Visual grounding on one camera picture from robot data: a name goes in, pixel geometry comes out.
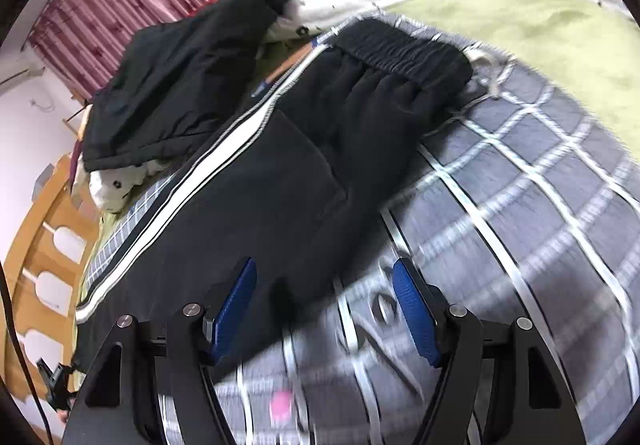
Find green bed sheet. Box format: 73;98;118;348
390;0;640;155

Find grey plaid blanket with stars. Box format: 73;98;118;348
79;12;640;445

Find wooden bed frame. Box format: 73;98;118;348
3;150;99;399

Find black jacket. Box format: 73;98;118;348
81;0;290;172

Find black cable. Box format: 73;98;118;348
0;262;56;445

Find black pants with white stripes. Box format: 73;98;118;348
74;18;473;371

